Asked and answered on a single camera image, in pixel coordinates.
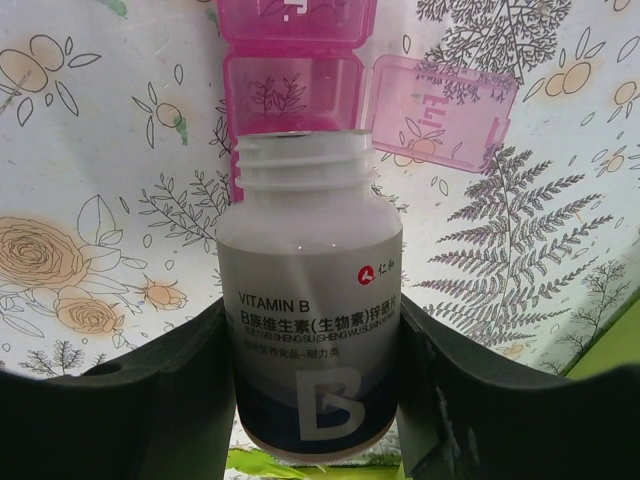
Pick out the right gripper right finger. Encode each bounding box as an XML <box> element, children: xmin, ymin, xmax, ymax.
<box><xmin>397</xmin><ymin>296</ymin><xmax>639</xmax><ymax>479</ymax></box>

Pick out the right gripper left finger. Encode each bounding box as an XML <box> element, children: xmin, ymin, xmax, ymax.
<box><xmin>1</xmin><ymin>301</ymin><xmax>235</xmax><ymax>479</ymax></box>

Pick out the white capped pill bottle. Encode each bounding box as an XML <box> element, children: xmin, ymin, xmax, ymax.
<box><xmin>216</xmin><ymin>130</ymin><xmax>403</xmax><ymax>463</ymax></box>

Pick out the pink weekly pill organizer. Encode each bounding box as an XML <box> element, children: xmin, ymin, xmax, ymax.
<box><xmin>217</xmin><ymin>1</ymin><xmax>518</xmax><ymax>173</ymax></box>

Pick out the green plastic basket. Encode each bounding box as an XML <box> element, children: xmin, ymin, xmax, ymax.
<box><xmin>226</xmin><ymin>344</ymin><xmax>640</xmax><ymax>480</ymax></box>

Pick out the floral table mat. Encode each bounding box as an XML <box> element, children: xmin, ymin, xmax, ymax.
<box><xmin>1</xmin><ymin>1</ymin><xmax>639</xmax><ymax>378</ymax></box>

